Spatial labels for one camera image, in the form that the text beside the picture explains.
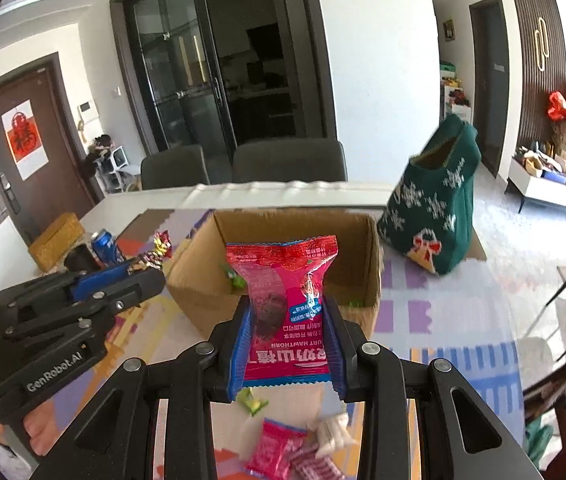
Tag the blue soda can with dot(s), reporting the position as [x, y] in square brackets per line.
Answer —
[105, 247]

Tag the black framed glass sliding doors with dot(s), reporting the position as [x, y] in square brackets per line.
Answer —
[173, 85]

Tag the dark red striped snack packet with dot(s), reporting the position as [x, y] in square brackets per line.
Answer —
[313, 467]

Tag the small white shelf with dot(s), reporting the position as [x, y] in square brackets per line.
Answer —
[119, 160]

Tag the white low cabinet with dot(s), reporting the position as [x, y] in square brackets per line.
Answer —
[548, 192]

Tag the dark wooden chair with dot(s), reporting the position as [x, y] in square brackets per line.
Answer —
[563, 385]

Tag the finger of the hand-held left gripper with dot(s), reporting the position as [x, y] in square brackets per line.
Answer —
[138, 287]
[103, 276]

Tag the green snowflake tote bag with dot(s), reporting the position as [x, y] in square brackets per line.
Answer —
[443, 210]

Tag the small framed picture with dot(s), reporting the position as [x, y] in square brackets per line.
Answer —
[447, 30]

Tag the white pink snack packet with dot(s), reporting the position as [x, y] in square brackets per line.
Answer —
[333, 432]

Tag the light green wrapped candy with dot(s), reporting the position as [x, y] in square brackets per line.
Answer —
[253, 402]

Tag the black mug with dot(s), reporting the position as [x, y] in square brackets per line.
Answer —
[80, 259]

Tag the gold loop wall ornament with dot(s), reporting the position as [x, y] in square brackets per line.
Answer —
[537, 45]

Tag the large pink snack packet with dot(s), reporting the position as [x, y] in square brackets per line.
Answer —
[283, 280]

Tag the red white door poster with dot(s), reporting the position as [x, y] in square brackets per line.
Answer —
[23, 135]

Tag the person's left hand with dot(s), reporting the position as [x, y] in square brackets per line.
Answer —
[38, 430]

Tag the white wall intercom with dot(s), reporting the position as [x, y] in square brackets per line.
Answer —
[86, 110]

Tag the brown entrance door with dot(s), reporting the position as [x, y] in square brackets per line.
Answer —
[58, 110]

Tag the green plastic bag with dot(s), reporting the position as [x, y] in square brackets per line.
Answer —
[538, 437]

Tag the dark plush toy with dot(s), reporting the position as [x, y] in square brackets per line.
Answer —
[100, 147]

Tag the dark interior door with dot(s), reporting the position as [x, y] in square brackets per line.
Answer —
[488, 85]

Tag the green red wrapped candy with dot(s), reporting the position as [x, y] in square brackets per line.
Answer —
[355, 304]

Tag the blue box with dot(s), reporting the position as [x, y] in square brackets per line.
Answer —
[555, 178]

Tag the brown cardboard box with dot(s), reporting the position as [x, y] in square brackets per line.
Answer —
[198, 270]

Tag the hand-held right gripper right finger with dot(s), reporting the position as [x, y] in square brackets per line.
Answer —
[334, 360]

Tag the small pink snack packet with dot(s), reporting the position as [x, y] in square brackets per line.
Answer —
[273, 450]

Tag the white drawer unit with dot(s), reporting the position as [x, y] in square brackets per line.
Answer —
[455, 107]

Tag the green foil candy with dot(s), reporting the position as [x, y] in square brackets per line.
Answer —
[233, 277]

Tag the yellow woven tissue box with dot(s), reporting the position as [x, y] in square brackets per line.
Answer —
[55, 240]

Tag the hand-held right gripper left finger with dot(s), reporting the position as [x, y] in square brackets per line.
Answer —
[241, 360]

